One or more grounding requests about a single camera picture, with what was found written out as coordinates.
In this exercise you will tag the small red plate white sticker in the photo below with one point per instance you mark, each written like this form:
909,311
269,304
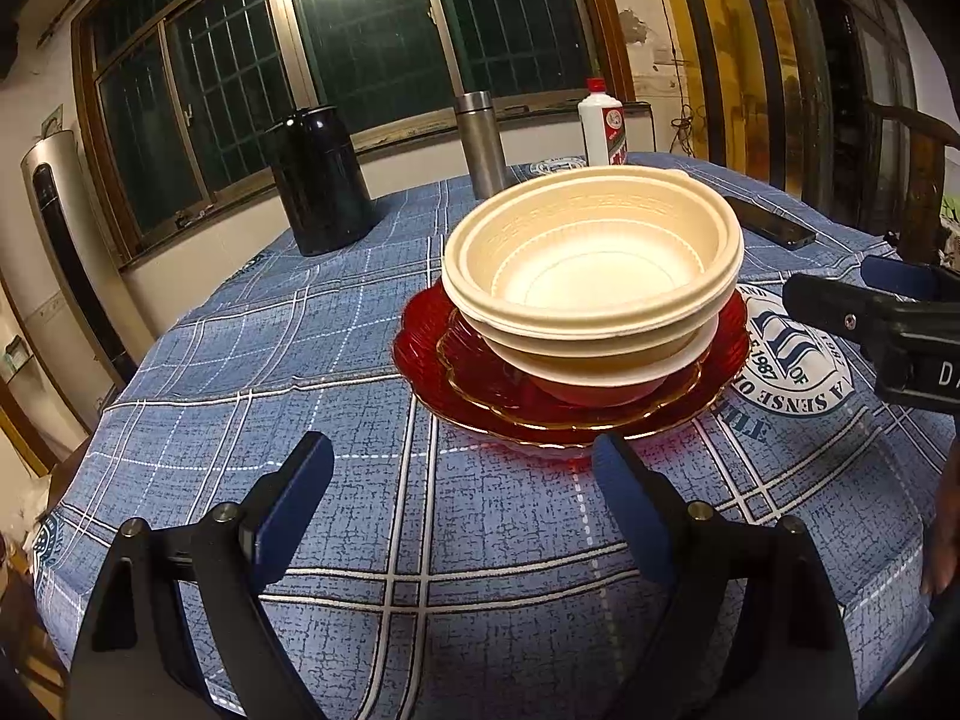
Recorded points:
480,382

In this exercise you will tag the wooden chair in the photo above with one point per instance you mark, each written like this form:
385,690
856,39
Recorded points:
919,187

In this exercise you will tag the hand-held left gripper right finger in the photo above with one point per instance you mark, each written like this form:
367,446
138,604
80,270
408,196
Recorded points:
634,517

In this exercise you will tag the cream plastic bowl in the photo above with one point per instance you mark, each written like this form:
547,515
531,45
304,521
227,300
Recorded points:
600,345
600,240

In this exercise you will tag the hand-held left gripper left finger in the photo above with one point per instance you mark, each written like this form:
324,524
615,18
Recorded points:
296,502

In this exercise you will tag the white bottle red cap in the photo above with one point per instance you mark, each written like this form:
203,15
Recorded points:
600,135

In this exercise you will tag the white plastic bowl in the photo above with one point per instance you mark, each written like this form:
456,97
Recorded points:
600,371

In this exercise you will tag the large red plate gold print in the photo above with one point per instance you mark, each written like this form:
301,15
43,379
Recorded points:
420,345

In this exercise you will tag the golden door frame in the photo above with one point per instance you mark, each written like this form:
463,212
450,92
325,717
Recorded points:
750,52

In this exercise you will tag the steel flask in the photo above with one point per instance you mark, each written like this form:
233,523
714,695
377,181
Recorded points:
484,150

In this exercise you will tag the black phone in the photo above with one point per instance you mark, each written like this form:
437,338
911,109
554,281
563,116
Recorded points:
772,223

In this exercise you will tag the wooden cabinet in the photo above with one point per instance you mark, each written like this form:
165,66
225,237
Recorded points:
22,427

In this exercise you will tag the blue plaid tablecloth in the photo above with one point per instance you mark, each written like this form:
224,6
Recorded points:
300,360

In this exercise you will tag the silver standing air conditioner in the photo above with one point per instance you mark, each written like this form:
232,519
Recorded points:
60,240

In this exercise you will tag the person's right hand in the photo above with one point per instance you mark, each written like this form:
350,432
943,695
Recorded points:
946,525

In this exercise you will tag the black thermos jug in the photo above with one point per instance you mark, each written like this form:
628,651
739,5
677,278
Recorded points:
322,187

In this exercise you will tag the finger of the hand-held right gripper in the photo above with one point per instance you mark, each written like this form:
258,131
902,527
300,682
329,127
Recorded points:
900,277
825,304

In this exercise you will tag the barred window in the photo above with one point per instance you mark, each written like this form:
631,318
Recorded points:
360,37

